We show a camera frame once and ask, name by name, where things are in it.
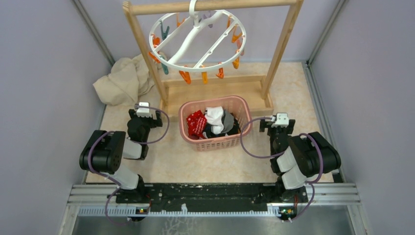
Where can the orange plastic clip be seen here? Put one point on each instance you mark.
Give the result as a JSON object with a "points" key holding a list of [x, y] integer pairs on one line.
{"points": [[186, 76]]}

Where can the teal plastic clip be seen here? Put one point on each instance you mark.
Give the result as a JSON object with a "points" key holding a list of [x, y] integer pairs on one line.
{"points": [[164, 30]]}

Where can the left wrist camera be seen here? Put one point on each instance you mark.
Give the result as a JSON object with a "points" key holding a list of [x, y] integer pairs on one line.
{"points": [[142, 110]]}

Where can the grey sock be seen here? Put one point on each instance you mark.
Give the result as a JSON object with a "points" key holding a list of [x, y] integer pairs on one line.
{"points": [[228, 121]]}

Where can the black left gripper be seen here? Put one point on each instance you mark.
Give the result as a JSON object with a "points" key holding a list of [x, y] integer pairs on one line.
{"points": [[154, 122]]}

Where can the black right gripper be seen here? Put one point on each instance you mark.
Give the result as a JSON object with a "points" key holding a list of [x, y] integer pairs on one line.
{"points": [[265, 124]]}

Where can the white sock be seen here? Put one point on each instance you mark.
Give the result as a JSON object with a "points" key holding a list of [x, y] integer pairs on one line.
{"points": [[214, 116]]}

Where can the lilac plastic clip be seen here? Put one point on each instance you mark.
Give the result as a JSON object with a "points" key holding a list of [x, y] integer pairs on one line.
{"points": [[207, 17]]}

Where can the pink plastic clip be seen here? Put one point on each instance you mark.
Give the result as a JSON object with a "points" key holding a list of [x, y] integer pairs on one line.
{"points": [[239, 47]]}

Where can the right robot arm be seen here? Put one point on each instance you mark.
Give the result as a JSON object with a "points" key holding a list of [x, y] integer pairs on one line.
{"points": [[297, 159]]}

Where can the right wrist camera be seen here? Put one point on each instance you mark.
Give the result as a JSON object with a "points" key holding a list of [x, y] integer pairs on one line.
{"points": [[280, 120]]}

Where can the black sock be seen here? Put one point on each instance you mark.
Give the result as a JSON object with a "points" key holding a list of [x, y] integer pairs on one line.
{"points": [[208, 134]]}

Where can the pink plastic laundry basket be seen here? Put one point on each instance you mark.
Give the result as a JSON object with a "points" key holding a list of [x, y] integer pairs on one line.
{"points": [[236, 105]]}

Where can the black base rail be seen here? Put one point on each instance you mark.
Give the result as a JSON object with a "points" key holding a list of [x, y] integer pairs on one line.
{"points": [[208, 200]]}

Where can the white round clip hanger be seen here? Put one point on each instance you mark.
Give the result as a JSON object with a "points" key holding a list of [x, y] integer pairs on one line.
{"points": [[194, 47]]}

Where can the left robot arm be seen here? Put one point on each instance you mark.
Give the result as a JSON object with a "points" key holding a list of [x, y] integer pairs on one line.
{"points": [[104, 151]]}

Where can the beige crumpled cloth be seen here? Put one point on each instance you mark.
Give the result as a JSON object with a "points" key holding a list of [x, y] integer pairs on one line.
{"points": [[128, 79]]}

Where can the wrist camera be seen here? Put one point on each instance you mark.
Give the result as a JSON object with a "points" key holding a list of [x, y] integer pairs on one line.
{"points": [[280, 120], [142, 110]]}

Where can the wooden drying rack frame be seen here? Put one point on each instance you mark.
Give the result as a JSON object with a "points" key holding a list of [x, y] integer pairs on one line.
{"points": [[174, 91]]}

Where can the red snowflake sock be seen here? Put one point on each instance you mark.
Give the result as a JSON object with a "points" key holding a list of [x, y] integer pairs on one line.
{"points": [[196, 124]]}

